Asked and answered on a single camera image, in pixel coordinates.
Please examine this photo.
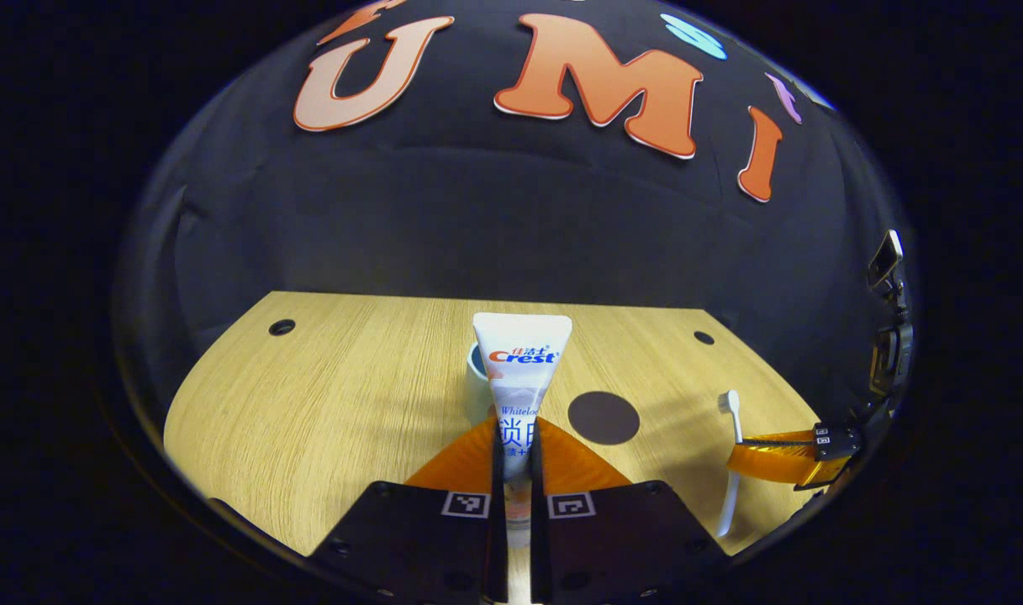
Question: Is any white toothbrush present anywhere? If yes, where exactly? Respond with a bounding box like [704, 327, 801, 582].
[715, 389, 744, 539]

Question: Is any black backdrop cloth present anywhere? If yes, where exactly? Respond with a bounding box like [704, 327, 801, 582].
[114, 0, 920, 480]

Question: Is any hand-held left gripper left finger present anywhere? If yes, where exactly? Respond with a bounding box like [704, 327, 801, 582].
[309, 416, 509, 605]

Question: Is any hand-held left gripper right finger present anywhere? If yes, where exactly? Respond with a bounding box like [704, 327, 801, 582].
[528, 416, 732, 605]

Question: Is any white toothpaste tube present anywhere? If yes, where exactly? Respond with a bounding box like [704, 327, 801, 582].
[472, 313, 574, 549]

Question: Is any dark round coaster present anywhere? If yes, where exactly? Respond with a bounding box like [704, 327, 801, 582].
[567, 391, 641, 446]

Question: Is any light blue cup wooden handle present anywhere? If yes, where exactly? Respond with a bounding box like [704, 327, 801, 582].
[466, 343, 497, 426]

